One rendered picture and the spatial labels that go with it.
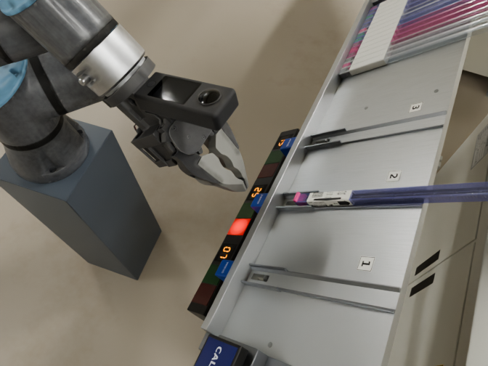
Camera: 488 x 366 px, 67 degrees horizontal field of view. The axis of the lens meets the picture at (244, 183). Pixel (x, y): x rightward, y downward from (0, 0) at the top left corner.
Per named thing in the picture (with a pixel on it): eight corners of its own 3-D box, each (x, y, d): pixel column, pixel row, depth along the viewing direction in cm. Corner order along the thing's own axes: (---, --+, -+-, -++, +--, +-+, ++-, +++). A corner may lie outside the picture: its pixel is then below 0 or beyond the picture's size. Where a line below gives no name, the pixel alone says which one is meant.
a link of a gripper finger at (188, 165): (221, 166, 50) (177, 121, 46) (230, 165, 49) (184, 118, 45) (205, 194, 48) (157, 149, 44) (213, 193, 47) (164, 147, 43)
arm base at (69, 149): (-3, 171, 74) (-36, 141, 65) (41, 115, 81) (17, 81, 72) (63, 192, 71) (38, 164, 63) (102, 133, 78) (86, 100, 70)
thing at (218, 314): (239, 352, 46) (200, 327, 42) (380, 31, 76) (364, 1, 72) (245, 355, 45) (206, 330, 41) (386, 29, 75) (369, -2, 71)
